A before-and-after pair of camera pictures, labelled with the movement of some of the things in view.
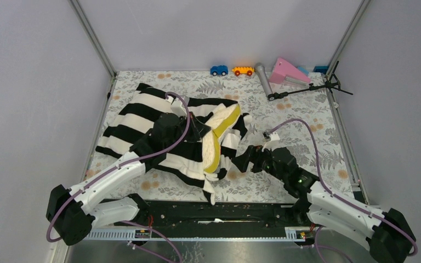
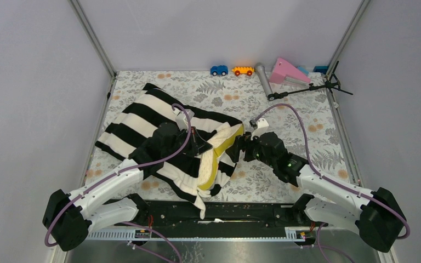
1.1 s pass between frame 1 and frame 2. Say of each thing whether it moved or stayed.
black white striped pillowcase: stayed
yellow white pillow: moved
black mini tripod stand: stayed
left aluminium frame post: stayed
